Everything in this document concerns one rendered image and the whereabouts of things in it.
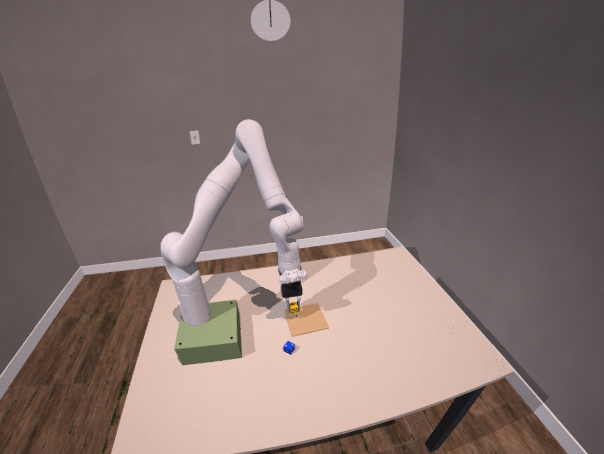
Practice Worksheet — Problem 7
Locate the tan square mat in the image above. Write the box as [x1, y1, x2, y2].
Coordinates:
[284, 303, 329, 337]

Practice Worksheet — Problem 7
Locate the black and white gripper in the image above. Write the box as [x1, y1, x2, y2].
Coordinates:
[278, 258, 307, 313]

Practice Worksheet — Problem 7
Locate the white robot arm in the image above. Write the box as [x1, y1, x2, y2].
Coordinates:
[160, 120, 303, 326]

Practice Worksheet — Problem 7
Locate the blue die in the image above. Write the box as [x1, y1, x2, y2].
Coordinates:
[283, 341, 295, 355]

